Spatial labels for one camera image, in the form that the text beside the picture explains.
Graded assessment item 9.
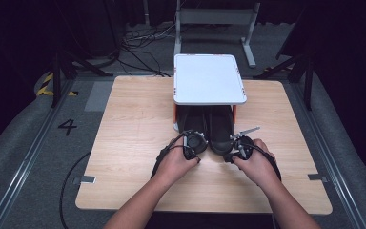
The grey tape piece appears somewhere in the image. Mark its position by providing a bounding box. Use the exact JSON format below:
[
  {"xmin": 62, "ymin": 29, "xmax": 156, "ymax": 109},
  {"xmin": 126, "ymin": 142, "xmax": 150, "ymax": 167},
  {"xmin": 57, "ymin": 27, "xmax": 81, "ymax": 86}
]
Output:
[
  {"xmin": 307, "ymin": 173, "xmax": 329, "ymax": 183},
  {"xmin": 72, "ymin": 175, "xmax": 97, "ymax": 186}
]

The person's right hand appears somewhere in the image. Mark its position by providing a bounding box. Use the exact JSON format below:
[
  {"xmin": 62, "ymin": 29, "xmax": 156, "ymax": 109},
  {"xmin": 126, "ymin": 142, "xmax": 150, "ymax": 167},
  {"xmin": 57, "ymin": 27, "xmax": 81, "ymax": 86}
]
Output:
[{"xmin": 233, "ymin": 138, "xmax": 281, "ymax": 189}]

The grey metal stand frame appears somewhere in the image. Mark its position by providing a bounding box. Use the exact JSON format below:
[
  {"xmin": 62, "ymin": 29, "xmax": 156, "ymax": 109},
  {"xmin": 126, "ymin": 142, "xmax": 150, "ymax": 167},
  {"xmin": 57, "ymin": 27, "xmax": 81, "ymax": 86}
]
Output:
[{"xmin": 173, "ymin": 0, "xmax": 262, "ymax": 69}]

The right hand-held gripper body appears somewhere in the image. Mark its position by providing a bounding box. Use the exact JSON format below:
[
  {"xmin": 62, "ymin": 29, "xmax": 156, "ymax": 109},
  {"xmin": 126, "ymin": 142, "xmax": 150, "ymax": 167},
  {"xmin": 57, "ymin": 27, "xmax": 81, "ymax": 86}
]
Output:
[{"xmin": 229, "ymin": 126, "xmax": 262, "ymax": 160}]

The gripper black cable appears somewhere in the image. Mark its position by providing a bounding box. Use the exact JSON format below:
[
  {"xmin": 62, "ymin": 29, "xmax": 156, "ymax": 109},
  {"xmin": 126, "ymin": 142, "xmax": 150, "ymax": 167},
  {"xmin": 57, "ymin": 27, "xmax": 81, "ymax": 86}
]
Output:
[
  {"xmin": 247, "ymin": 142, "xmax": 283, "ymax": 183},
  {"xmin": 58, "ymin": 132, "xmax": 189, "ymax": 229}
]

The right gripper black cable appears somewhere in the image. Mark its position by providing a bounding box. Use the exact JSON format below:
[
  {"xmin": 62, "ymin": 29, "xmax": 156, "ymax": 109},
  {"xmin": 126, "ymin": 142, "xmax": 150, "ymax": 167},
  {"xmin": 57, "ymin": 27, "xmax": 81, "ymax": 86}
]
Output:
[{"xmin": 247, "ymin": 142, "xmax": 283, "ymax": 183}]

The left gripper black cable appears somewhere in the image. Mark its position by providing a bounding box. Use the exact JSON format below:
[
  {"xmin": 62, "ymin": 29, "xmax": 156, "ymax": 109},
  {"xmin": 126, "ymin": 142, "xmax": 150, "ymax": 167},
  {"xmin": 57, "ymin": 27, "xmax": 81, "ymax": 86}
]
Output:
[{"xmin": 58, "ymin": 132, "xmax": 189, "ymax": 229}]

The bundle of black floor cables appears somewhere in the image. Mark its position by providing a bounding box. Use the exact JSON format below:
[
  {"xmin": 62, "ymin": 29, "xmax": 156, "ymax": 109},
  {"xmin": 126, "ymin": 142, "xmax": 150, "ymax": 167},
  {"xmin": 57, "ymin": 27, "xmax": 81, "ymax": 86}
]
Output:
[{"xmin": 119, "ymin": 21, "xmax": 176, "ymax": 78}]

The person's dark clothing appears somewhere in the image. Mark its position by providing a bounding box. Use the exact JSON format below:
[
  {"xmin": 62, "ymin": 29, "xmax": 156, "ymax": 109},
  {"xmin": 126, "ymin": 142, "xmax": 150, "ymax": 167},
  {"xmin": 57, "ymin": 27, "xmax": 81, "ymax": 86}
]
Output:
[{"xmin": 146, "ymin": 212, "xmax": 275, "ymax": 229}]

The person's left hand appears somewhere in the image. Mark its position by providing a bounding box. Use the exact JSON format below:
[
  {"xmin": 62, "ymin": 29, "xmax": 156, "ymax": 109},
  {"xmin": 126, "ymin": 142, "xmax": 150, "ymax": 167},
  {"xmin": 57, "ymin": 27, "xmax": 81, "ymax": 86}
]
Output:
[{"xmin": 156, "ymin": 136, "xmax": 202, "ymax": 189}]

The white two-tier shoe rack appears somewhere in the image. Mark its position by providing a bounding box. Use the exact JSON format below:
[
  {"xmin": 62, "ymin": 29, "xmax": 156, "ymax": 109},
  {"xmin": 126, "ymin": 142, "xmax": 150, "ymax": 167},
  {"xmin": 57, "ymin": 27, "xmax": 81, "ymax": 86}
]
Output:
[{"xmin": 172, "ymin": 53, "xmax": 249, "ymax": 134}]

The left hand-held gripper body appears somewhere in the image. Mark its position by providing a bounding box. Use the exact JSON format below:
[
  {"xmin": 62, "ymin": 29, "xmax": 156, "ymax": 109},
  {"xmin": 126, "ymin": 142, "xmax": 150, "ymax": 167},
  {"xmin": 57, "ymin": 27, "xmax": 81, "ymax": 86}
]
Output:
[{"xmin": 182, "ymin": 129, "xmax": 210, "ymax": 161}]

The yellow black hazard tape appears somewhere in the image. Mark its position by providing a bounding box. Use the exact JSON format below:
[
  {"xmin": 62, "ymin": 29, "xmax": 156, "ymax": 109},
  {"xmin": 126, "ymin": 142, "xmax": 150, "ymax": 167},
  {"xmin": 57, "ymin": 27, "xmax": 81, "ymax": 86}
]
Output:
[{"xmin": 35, "ymin": 73, "xmax": 79, "ymax": 97}]

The black tripod stand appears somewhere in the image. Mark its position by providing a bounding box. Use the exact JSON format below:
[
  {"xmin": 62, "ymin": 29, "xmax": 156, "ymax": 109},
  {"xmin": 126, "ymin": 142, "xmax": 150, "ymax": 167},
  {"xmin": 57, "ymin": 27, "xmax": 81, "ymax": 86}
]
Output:
[
  {"xmin": 253, "ymin": 52, "xmax": 316, "ymax": 112},
  {"xmin": 50, "ymin": 50, "xmax": 114, "ymax": 109}
]

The black slipper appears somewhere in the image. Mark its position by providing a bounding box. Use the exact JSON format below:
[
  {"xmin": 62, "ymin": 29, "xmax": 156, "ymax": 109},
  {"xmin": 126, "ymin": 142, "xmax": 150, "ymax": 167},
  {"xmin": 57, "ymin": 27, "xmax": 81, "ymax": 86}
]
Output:
[
  {"xmin": 177, "ymin": 105, "xmax": 209, "ymax": 152},
  {"xmin": 204, "ymin": 105, "xmax": 236, "ymax": 156}
]

